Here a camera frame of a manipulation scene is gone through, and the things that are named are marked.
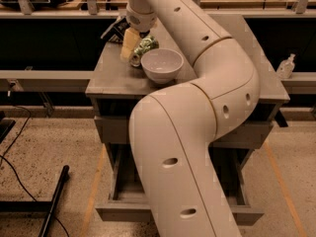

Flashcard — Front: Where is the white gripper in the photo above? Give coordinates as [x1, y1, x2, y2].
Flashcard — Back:
[120, 5, 157, 62]

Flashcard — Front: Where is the green soda can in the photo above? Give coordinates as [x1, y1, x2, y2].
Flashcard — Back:
[129, 35, 159, 67]

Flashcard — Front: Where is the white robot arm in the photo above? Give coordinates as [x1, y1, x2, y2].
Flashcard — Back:
[127, 0, 260, 237]

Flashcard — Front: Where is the grey wooden drawer cabinet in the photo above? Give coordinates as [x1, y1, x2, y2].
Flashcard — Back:
[85, 14, 290, 170]

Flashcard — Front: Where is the closed grey top drawer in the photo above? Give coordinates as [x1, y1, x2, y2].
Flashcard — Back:
[94, 116, 273, 149]

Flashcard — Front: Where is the open grey middle drawer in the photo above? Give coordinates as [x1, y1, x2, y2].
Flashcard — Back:
[96, 144, 264, 226]

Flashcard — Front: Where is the dark crumpled chip bag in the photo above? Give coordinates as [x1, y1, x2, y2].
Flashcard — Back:
[101, 16, 129, 43]

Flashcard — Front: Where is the white bowl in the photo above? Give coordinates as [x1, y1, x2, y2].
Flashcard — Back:
[141, 48, 184, 84]

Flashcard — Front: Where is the clear sanitizer bottle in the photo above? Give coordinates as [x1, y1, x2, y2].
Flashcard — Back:
[276, 53, 295, 79]

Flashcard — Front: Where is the black floor stand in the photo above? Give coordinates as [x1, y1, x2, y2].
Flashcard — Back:
[0, 165, 69, 237]

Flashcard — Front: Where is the grey metal rail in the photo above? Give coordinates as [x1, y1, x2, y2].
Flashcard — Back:
[0, 70, 93, 92]

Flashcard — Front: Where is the black floor cable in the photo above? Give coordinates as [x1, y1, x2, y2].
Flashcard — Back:
[0, 106, 70, 237]

